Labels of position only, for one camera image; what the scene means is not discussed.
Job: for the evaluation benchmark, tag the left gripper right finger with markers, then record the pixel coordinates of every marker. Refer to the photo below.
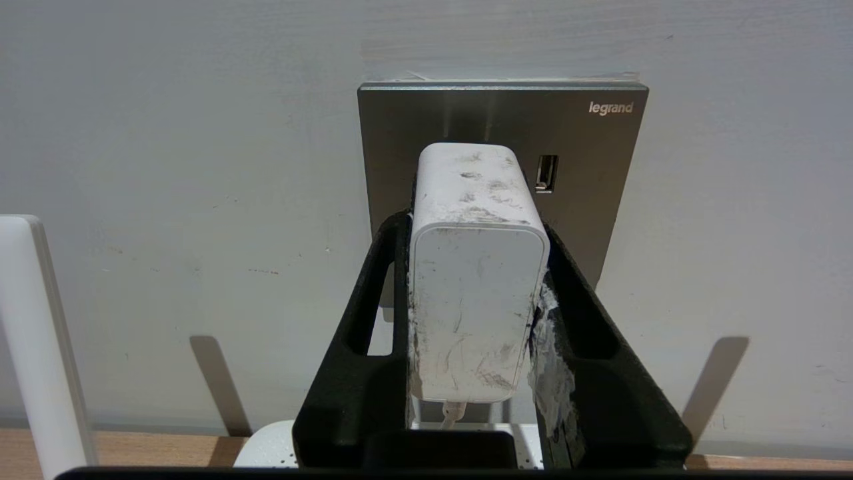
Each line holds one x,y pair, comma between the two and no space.
620,413

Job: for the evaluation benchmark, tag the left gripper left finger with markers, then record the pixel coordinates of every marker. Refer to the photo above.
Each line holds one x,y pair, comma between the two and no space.
353,386

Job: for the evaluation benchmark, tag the white router with antennas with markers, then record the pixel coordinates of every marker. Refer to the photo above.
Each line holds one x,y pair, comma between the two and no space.
40,333

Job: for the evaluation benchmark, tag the grey wall socket plate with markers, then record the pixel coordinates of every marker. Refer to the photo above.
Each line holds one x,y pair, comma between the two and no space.
600,146

